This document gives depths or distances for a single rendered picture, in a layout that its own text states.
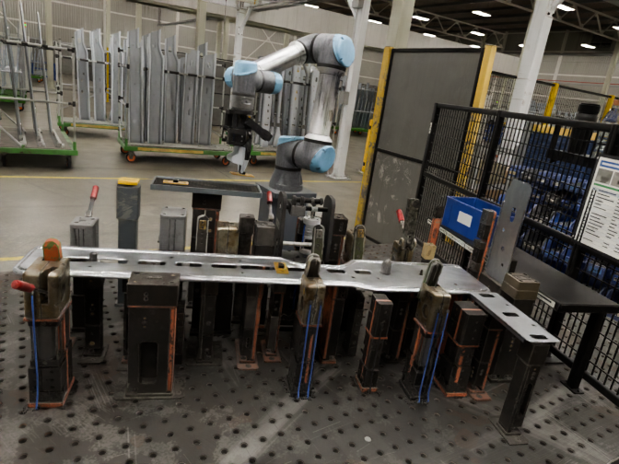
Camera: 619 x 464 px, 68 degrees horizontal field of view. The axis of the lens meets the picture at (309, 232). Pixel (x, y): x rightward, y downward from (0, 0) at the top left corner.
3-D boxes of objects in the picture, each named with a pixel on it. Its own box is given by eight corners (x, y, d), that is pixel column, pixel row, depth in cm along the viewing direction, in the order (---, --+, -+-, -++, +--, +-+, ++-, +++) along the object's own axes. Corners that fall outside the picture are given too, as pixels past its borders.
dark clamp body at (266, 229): (241, 332, 160) (251, 227, 148) (239, 314, 172) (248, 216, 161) (272, 333, 162) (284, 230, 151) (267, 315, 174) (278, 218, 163)
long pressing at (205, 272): (3, 279, 113) (2, 272, 113) (35, 247, 134) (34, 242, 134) (496, 295, 145) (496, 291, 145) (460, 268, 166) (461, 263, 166)
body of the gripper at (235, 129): (221, 143, 158) (223, 107, 154) (244, 144, 162) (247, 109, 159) (228, 146, 152) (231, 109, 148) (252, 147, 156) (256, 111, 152)
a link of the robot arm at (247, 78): (264, 63, 151) (245, 60, 144) (261, 98, 154) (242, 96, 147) (248, 62, 155) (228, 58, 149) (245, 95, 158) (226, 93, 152)
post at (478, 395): (473, 400, 139) (497, 316, 131) (455, 378, 149) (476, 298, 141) (492, 400, 141) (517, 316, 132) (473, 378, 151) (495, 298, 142)
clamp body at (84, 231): (64, 333, 145) (62, 225, 134) (75, 316, 155) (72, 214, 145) (98, 334, 147) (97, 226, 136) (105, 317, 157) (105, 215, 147)
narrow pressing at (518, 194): (503, 285, 151) (531, 184, 141) (484, 272, 161) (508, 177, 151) (504, 286, 151) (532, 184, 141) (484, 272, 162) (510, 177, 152)
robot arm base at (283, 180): (262, 183, 206) (265, 161, 203) (292, 183, 214) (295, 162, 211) (278, 191, 194) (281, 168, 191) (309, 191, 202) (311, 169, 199)
